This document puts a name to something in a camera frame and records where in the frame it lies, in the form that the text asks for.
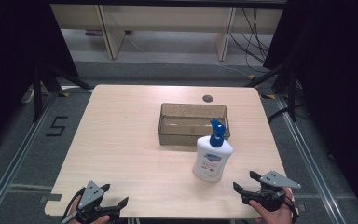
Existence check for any black curtain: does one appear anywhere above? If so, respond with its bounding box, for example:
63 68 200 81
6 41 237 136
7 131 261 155
262 0 358 224
0 0 80 155

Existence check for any bundle of black cables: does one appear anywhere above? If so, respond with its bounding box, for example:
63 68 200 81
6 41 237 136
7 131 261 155
228 7 270 75

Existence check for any black tripod stand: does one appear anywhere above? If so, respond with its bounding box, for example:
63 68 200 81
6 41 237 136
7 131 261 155
245 61 298 123
32 63 93 123

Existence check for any beige wooden desk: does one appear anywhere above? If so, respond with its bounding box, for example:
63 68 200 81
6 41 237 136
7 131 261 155
49 3 284 62

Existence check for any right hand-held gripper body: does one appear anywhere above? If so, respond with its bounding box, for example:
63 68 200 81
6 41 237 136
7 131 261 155
241 170 302 213

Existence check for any person's left hand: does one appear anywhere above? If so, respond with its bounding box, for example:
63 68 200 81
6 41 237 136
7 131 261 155
67 203 110 224

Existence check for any clear brown plastic bin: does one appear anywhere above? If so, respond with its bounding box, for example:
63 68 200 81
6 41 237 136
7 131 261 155
158 102 231 147

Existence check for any thick black floor cable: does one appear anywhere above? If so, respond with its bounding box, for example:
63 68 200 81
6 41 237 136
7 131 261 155
267 105 302 123

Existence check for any person's right hand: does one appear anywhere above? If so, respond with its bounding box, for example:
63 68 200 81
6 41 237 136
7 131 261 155
249 187 295 224

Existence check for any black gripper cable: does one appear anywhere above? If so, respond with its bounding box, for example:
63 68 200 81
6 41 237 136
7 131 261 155
62 188 86 221
282 197 300 224

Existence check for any white soap bottle blue pump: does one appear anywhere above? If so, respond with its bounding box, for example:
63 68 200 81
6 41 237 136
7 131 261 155
192 119 235 183

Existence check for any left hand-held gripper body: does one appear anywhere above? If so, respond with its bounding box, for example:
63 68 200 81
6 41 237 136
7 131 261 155
61 180 121 224

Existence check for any metal floor rail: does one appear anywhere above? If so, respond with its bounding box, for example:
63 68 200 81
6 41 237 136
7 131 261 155
0 92 59 224
274 94 349 224

